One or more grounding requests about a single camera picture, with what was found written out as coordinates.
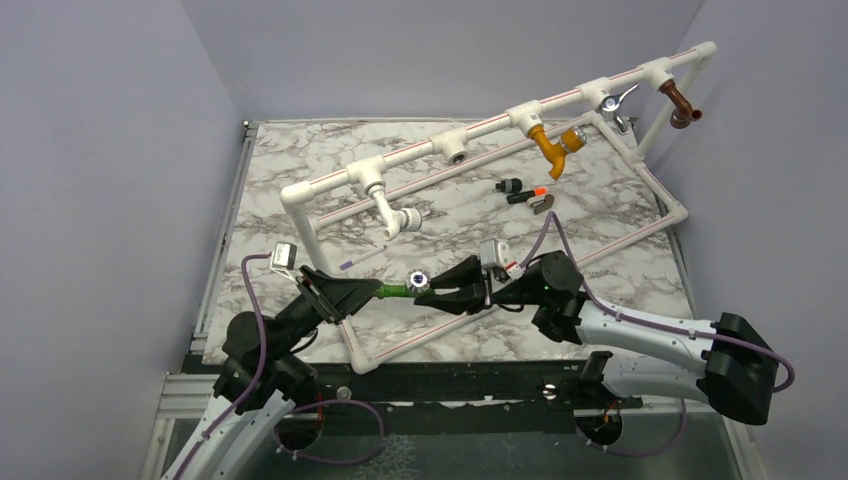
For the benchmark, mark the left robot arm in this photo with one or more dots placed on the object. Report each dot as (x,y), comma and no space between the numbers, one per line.
(262,379)

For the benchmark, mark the green faucet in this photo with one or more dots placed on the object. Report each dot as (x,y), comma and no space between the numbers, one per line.
(416,283)

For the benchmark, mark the white plastic faucet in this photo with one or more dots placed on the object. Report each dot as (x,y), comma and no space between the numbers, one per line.
(395,221)

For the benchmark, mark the white PVC pipe frame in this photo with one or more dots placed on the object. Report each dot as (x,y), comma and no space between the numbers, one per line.
(469,147)

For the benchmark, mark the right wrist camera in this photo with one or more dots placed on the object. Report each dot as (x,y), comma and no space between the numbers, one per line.
(496,259)

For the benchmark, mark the chrome lever faucet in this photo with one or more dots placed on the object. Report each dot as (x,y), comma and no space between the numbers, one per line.
(609,108)

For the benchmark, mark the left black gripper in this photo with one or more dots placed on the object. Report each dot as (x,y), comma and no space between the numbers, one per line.
(336,297)

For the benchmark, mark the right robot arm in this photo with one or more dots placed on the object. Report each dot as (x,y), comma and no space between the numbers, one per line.
(725,363)

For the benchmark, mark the orange yellow faucet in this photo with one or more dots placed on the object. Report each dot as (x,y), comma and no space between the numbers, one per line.
(571,141)

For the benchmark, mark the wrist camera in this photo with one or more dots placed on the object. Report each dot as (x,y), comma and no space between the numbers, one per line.
(496,259)
(283,257)

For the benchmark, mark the black table front rail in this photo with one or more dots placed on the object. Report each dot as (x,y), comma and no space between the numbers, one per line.
(452,399)

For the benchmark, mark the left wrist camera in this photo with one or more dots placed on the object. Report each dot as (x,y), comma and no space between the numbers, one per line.
(283,257)

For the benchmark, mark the black grey small fitting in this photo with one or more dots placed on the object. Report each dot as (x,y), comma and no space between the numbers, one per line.
(509,186)

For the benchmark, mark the brown faucet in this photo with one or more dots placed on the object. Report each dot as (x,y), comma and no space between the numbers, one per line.
(683,113)

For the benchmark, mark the black orange marker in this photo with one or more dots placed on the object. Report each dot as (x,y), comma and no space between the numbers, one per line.
(524,196)

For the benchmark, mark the purple white pen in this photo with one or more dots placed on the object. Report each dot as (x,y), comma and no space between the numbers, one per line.
(363,257)

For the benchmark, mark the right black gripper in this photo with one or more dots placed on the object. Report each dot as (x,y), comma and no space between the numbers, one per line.
(472,299)

